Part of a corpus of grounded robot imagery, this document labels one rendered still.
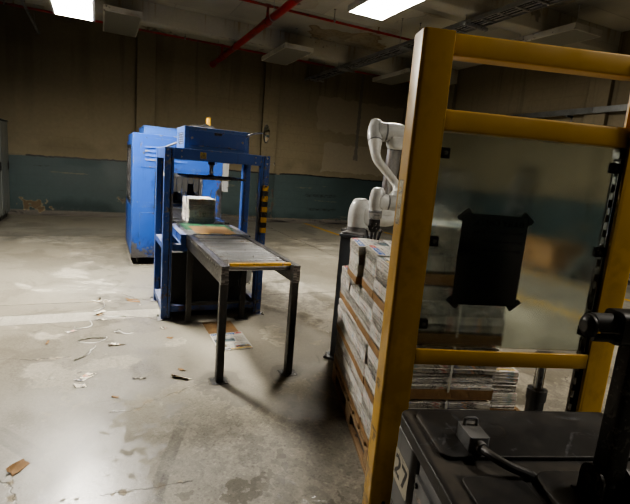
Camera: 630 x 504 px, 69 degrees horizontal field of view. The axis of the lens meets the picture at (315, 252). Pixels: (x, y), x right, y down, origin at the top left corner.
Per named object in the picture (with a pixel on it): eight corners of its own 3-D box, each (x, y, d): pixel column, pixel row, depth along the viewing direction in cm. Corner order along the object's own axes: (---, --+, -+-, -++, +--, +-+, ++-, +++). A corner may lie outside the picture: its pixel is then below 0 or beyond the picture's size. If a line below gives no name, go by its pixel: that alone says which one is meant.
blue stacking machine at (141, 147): (225, 264, 672) (233, 118, 636) (130, 265, 617) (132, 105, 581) (204, 245, 806) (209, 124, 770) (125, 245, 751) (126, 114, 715)
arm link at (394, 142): (368, 222, 361) (395, 224, 363) (372, 228, 346) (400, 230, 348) (383, 121, 334) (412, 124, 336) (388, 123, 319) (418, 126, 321)
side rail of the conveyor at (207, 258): (228, 284, 297) (229, 266, 295) (220, 284, 295) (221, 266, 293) (191, 246, 416) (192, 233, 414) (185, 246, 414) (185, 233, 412)
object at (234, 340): (253, 348, 371) (253, 347, 371) (218, 351, 359) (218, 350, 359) (241, 332, 404) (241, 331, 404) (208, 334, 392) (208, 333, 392)
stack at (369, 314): (383, 378, 336) (395, 267, 321) (445, 487, 222) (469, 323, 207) (330, 376, 331) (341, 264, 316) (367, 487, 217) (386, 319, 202)
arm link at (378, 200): (369, 210, 304) (389, 211, 305) (372, 186, 301) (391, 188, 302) (366, 209, 314) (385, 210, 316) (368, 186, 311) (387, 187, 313)
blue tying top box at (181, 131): (249, 154, 434) (250, 132, 431) (184, 148, 409) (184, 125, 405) (236, 154, 474) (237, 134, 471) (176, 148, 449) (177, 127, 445)
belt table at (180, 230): (250, 245, 439) (250, 234, 437) (180, 244, 412) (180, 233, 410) (231, 233, 501) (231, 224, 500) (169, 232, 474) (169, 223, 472)
